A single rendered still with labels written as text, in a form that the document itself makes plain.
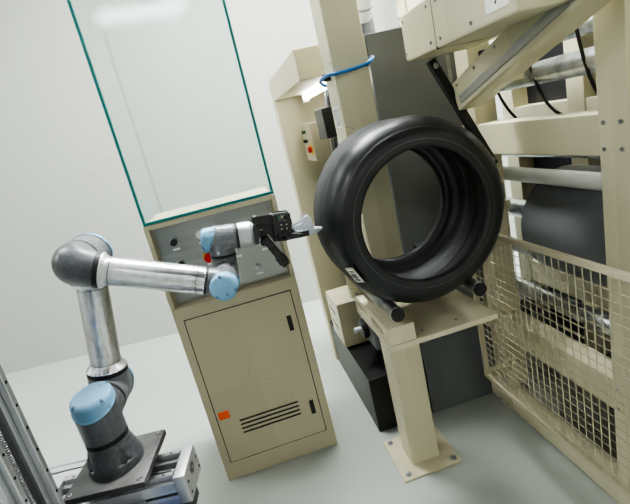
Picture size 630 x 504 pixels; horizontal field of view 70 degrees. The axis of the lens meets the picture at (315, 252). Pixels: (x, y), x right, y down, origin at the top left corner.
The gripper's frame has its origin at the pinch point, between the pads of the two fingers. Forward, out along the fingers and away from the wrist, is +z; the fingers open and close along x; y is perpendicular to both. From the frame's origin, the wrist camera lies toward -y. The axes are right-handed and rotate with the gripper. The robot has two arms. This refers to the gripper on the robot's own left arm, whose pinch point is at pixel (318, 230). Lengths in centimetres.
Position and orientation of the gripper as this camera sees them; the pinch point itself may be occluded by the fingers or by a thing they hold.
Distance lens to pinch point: 139.0
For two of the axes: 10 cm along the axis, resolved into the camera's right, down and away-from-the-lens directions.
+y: -1.1, -9.6, -2.4
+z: 9.7, -1.5, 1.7
